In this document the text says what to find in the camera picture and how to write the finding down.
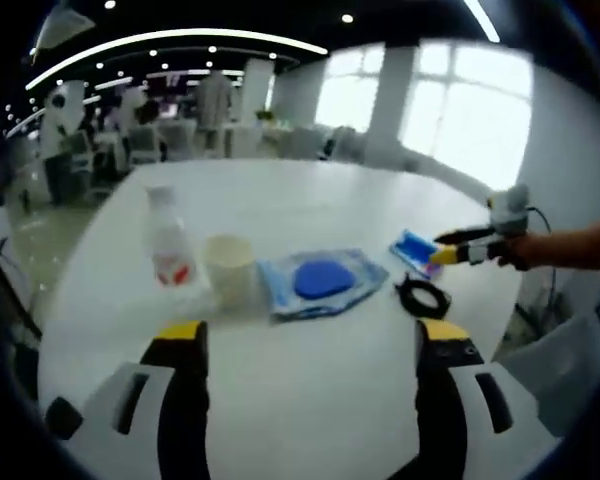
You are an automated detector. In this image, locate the ceiling air conditioner unit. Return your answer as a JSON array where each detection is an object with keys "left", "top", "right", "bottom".
[{"left": 36, "top": 3, "right": 97, "bottom": 49}]

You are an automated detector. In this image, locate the person's right hand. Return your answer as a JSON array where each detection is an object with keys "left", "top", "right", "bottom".
[{"left": 497, "top": 232, "right": 550, "bottom": 273}]

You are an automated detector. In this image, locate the round ceiling spotlights group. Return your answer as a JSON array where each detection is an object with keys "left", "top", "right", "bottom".
[{"left": 4, "top": 0, "right": 357, "bottom": 122}]

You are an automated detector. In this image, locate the white table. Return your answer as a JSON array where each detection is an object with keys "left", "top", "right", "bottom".
[{"left": 36, "top": 158, "right": 525, "bottom": 480}]

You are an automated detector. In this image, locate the black cable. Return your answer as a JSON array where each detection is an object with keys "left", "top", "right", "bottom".
[{"left": 394, "top": 273, "right": 453, "bottom": 319}]

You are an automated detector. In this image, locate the straight ceiling light strip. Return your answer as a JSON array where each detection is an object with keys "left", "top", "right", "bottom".
[{"left": 461, "top": 0, "right": 502, "bottom": 44}]

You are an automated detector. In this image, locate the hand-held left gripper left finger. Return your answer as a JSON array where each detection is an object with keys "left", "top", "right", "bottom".
[{"left": 68, "top": 318, "right": 213, "bottom": 480}]

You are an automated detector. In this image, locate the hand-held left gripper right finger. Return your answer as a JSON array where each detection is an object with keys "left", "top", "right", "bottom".
[{"left": 413, "top": 319, "right": 565, "bottom": 480}]

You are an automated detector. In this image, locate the white office chair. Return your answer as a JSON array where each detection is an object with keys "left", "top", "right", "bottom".
[
  {"left": 126, "top": 124, "right": 162, "bottom": 167},
  {"left": 289, "top": 126, "right": 327, "bottom": 159},
  {"left": 329, "top": 126, "right": 357, "bottom": 162}
]

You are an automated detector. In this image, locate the black computer mouse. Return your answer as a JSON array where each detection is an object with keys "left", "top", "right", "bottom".
[{"left": 44, "top": 396, "right": 84, "bottom": 442}]

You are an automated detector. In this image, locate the blue pouch with round pad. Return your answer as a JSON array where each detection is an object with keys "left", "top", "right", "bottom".
[{"left": 255, "top": 247, "right": 391, "bottom": 322}]

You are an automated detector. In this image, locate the clear plastic bottle red label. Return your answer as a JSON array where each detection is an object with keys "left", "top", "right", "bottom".
[{"left": 144, "top": 184, "right": 199, "bottom": 288}]

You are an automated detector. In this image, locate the bright window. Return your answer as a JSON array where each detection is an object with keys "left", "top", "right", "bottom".
[
  {"left": 316, "top": 46, "right": 387, "bottom": 134},
  {"left": 401, "top": 41, "right": 534, "bottom": 192}
]

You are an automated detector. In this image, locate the cream paper cup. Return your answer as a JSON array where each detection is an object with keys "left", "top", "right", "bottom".
[{"left": 202, "top": 234, "right": 258, "bottom": 308}]

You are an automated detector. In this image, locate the black framed office chair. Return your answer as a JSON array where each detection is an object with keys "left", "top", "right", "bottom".
[{"left": 0, "top": 236, "right": 44, "bottom": 347}]

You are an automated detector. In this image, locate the blue wipes packet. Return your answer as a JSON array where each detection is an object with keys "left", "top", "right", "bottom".
[{"left": 388, "top": 228, "right": 447, "bottom": 279}]

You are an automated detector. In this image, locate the curved ceiling light strip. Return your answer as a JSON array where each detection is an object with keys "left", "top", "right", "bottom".
[{"left": 24, "top": 27, "right": 329, "bottom": 92}]

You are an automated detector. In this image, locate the grey mesh office chair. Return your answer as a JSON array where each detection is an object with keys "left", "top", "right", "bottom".
[{"left": 498, "top": 313, "right": 600, "bottom": 437}]

